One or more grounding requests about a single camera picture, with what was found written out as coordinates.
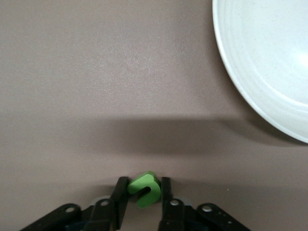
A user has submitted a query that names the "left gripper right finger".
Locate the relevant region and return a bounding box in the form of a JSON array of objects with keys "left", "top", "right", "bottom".
[{"left": 156, "top": 177, "right": 251, "bottom": 231}]

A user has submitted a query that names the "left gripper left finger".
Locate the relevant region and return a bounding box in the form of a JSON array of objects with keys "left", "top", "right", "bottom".
[{"left": 19, "top": 176, "right": 131, "bottom": 231}]

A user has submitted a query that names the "green letter u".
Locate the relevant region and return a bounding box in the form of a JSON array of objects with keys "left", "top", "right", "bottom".
[{"left": 127, "top": 170, "right": 162, "bottom": 209}]

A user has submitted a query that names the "brown table cover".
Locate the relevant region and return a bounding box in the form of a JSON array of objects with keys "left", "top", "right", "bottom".
[{"left": 0, "top": 0, "right": 308, "bottom": 231}]

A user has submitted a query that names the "beige plate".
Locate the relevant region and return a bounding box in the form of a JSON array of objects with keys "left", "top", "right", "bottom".
[{"left": 212, "top": 0, "right": 308, "bottom": 145}]

